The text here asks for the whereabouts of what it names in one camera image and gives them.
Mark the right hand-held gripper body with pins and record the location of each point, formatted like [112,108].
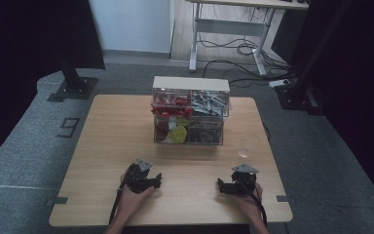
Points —
[243,183]

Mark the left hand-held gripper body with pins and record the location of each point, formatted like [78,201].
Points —
[138,178]

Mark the clear acrylic organizer box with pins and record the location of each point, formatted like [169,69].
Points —
[191,84]

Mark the person's left hand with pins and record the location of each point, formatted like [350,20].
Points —
[133,201]

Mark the person's right hand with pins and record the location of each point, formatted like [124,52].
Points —
[250,206]

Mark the large yellow-green round pod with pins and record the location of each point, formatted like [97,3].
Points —
[178,134]

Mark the pile of dark packets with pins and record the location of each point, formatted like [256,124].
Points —
[204,133]

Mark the small yellow-green round pod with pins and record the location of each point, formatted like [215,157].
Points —
[182,122]

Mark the pile of red packets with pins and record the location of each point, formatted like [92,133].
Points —
[172,112]

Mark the pile of grey packets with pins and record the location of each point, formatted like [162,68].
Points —
[207,104]

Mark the black metal stand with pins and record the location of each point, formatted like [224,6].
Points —
[300,97]
[74,87]

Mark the white power strip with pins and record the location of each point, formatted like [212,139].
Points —
[279,83]

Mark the black curtain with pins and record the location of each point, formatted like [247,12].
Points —
[29,48]
[363,81]

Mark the white desk frame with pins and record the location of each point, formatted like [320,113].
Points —
[230,27]

